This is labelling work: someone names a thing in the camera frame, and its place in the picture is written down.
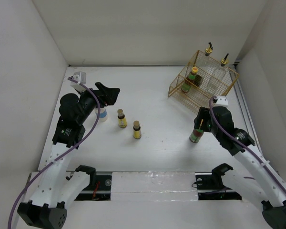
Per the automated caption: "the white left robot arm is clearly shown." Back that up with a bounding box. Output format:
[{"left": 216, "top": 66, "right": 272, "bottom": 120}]
[{"left": 17, "top": 82, "right": 120, "bottom": 229}]

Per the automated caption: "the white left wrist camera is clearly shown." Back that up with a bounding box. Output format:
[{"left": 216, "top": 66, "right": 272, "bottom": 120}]
[{"left": 68, "top": 71, "right": 86, "bottom": 94}]

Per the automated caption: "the tall glass cruet gold spout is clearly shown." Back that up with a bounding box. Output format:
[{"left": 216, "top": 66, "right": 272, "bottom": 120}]
[{"left": 206, "top": 53, "right": 229, "bottom": 95}]

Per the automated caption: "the red sauce bottle yellow cap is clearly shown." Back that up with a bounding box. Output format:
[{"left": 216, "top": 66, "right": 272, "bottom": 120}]
[{"left": 181, "top": 66, "right": 198, "bottom": 93}]

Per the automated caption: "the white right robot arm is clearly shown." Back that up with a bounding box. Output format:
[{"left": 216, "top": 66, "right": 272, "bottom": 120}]
[{"left": 194, "top": 106, "right": 286, "bottom": 229}]

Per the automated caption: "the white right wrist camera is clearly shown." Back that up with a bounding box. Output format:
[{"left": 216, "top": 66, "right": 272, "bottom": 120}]
[{"left": 212, "top": 96, "right": 229, "bottom": 107}]

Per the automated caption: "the small brown bottle cork cap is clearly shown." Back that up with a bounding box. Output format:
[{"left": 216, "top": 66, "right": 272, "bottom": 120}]
[{"left": 133, "top": 120, "right": 142, "bottom": 139}]

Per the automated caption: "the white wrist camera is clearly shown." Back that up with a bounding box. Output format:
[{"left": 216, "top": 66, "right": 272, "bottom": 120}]
[
  {"left": 68, "top": 71, "right": 86, "bottom": 94},
  {"left": 212, "top": 96, "right": 229, "bottom": 107}
]

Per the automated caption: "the white bottle blue label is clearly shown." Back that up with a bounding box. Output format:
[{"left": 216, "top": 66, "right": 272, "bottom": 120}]
[{"left": 94, "top": 108, "right": 108, "bottom": 122}]

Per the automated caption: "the red sauce bottle green label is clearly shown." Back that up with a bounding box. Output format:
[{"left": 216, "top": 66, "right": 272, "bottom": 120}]
[{"left": 189, "top": 119, "right": 204, "bottom": 143}]

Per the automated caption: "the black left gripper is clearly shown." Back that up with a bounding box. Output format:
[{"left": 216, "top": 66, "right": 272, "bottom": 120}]
[{"left": 76, "top": 82, "right": 120, "bottom": 124}]

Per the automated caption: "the gold wire basket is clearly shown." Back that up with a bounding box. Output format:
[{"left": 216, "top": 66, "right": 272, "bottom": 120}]
[{"left": 168, "top": 50, "right": 239, "bottom": 113}]

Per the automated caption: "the small brown bottle yellow label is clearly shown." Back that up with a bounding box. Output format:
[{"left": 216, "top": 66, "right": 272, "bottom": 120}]
[{"left": 117, "top": 109, "right": 127, "bottom": 128}]

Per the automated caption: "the short glass cruet gold spout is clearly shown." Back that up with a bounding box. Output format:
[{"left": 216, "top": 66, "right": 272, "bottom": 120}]
[{"left": 194, "top": 42, "right": 213, "bottom": 87}]

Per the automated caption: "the black mounting rail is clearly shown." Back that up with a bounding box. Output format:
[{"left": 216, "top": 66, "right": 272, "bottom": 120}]
[{"left": 75, "top": 172, "right": 242, "bottom": 203}]

